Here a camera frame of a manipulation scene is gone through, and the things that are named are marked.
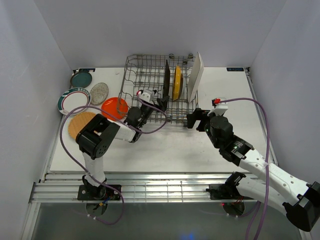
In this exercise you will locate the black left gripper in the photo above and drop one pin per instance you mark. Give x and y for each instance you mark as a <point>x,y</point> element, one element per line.
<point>163,103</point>

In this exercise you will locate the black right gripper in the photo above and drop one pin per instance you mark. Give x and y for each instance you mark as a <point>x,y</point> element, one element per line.
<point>197,115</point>

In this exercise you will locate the green square glazed plate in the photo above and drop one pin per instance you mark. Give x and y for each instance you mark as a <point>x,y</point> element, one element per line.
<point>166,80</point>

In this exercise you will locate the yellow polka dot plate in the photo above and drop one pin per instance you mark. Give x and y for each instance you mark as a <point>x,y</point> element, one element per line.
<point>177,86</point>

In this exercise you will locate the white rectangular plate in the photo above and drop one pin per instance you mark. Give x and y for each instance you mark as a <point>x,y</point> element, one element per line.
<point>195,77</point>

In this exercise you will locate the woven bamboo round plate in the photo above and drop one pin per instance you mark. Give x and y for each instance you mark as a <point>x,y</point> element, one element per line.
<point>78,122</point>

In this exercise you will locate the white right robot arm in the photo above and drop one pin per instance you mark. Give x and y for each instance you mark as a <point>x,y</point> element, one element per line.
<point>297,199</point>

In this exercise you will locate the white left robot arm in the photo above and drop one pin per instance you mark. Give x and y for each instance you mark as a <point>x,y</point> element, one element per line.
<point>95,138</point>

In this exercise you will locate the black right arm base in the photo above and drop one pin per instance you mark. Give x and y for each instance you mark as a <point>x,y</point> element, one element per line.
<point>224,192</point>

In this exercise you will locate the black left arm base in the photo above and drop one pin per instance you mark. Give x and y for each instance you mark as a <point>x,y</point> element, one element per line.
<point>93,193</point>

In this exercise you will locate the orange round plate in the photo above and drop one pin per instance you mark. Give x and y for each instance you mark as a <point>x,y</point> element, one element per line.
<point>114,108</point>

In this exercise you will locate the speckled beige oval plate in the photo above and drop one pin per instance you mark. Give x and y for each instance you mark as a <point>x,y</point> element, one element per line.
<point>99,93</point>

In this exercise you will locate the black xdof label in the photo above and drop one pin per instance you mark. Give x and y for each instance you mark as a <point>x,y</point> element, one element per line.
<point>235,69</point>

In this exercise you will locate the dark teal round plate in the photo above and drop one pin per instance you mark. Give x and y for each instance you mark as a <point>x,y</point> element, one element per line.
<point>81,79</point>

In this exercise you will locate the black label back left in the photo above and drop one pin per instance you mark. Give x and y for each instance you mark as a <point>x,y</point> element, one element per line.
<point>90,70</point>

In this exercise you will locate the white plate striped rim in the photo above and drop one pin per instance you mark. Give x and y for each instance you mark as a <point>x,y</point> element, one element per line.
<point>73,98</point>

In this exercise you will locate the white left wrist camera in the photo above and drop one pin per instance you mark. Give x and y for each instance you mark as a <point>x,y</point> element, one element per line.
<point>145,95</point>

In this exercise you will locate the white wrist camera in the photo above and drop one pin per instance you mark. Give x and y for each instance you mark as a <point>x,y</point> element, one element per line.
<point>219,107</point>
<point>145,95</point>

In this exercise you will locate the grey wire dish rack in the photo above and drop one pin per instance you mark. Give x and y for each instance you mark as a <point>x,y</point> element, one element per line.
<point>146,71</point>

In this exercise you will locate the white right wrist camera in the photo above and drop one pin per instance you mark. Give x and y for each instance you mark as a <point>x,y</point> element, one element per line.
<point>219,107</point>

